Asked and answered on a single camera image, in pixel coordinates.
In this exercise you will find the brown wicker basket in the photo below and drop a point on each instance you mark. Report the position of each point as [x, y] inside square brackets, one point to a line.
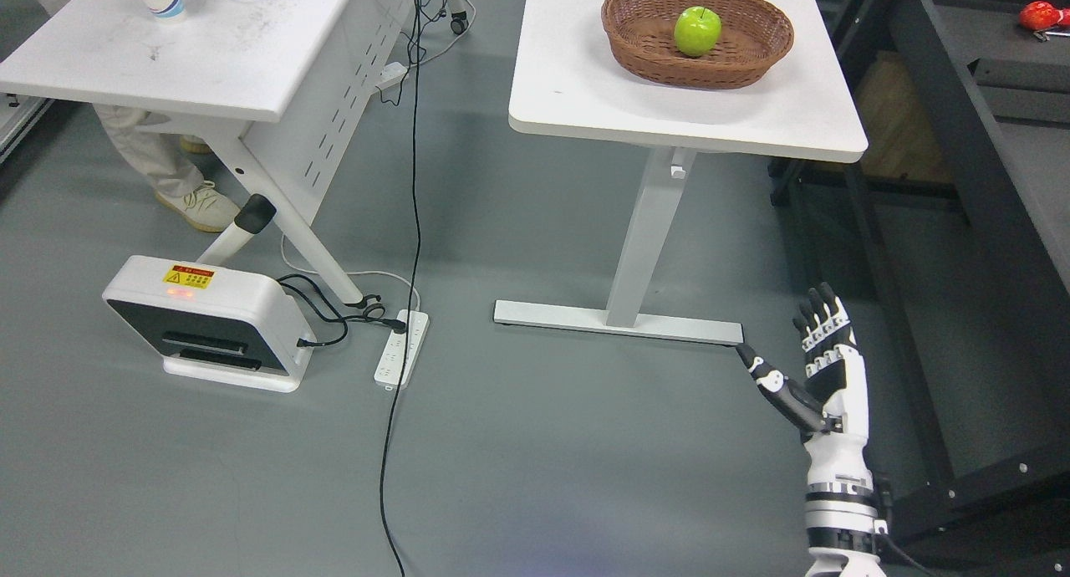
[755, 35]

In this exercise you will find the black metal right shelf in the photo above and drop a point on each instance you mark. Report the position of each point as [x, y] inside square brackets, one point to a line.
[949, 240]

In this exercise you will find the beige sneaker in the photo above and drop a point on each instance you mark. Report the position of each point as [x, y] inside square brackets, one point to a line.
[205, 209]

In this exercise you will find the red fruit on shelf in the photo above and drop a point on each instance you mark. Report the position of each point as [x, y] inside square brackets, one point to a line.
[1043, 16]

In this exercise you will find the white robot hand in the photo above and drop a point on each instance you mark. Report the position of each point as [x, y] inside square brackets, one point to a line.
[835, 370]

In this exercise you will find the white perforated desk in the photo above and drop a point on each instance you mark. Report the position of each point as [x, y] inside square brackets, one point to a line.
[275, 87]

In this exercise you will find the white table with basket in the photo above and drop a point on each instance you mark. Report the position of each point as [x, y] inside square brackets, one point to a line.
[566, 83]

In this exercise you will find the white power strip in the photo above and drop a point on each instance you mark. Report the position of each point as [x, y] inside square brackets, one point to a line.
[401, 350]

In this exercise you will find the person leg beige trousers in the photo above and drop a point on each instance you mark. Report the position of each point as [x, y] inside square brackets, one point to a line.
[156, 157]

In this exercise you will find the white floor device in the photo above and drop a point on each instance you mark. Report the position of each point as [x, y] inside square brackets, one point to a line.
[213, 323]

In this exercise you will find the green apple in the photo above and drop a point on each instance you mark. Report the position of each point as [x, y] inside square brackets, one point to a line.
[697, 31]

